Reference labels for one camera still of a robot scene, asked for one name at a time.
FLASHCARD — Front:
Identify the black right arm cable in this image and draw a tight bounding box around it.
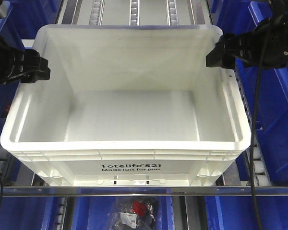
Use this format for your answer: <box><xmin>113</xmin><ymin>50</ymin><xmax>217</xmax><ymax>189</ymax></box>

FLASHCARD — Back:
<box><xmin>249</xmin><ymin>31</ymin><xmax>271</xmax><ymax>230</ymax></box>

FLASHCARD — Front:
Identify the white plastic tote bin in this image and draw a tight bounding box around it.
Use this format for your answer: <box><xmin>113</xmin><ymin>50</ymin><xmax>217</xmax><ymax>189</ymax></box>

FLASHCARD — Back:
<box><xmin>0</xmin><ymin>24</ymin><xmax>251</xmax><ymax>186</ymax></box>

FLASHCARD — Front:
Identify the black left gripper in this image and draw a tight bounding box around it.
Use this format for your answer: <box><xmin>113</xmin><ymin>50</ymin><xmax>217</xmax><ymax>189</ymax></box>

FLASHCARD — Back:
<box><xmin>0</xmin><ymin>35</ymin><xmax>50</xmax><ymax>84</ymax></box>

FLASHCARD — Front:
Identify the blue bin near right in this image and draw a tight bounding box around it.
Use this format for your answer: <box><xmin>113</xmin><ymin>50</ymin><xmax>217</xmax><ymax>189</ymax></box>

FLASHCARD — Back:
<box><xmin>235</xmin><ymin>1</ymin><xmax>288</xmax><ymax>185</ymax></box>

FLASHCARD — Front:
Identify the steel shelf front rail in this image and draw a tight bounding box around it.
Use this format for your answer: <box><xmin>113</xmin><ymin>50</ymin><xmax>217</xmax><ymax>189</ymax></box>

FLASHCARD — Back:
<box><xmin>0</xmin><ymin>185</ymin><xmax>288</xmax><ymax>197</ymax></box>

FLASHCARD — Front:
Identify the roller track right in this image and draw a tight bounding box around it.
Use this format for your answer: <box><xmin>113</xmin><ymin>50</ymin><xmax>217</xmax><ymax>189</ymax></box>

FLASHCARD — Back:
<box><xmin>236</xmin><ymin>68</ymin><xmax>271</xmax><ymax>186</ymax></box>

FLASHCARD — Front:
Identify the blue bin with parts bag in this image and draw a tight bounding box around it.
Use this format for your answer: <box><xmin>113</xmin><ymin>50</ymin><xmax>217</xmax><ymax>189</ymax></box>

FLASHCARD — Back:
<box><xmin>71</xmin><ymin>196</ymin><xmax>175</xmax><ymax>230</ymax></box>

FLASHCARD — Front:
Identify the blue bin left side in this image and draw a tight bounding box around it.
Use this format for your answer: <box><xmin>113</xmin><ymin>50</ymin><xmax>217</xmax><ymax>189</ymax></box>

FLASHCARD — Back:
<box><xmin>0</xmin><ymin>0</ymin><xmax>22</xmax><ymax>166</ymax></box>

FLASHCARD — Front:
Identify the plastic bag of parts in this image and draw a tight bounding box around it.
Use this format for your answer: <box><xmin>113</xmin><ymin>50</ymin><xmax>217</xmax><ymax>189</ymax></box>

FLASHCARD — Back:
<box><xmin>110</xmin><ymin>197</ymin><xmax>159</xmax><ymax>230</ymax></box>

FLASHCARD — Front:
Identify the blue bin lower left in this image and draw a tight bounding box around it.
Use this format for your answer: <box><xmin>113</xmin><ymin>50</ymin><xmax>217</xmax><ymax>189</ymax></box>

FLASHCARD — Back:
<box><xmin>0</xmin><ymin>197</ymin><xmax>60</xmax><ymax>230</ymax></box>

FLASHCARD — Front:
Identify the blue bin lower right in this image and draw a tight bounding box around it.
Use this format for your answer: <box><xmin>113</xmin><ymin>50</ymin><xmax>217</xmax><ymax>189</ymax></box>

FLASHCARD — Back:
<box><xmin>204</xmin><ymin>196</ymin><xmax>288</xmax><ymax>230</ymax></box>

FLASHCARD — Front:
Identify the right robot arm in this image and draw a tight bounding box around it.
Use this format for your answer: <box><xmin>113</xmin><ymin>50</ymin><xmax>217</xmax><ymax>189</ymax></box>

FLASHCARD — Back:
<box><xmin>205</xmin><ymin>0</ymin><xmax>288</xmax><ymax>69</ymax></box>

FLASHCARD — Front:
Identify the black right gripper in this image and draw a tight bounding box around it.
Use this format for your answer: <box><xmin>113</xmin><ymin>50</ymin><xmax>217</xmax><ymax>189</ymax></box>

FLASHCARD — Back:
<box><xmin>205</xmin><ymin>14</ymin><xmax>288</xmax><ymax>69</ymax></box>

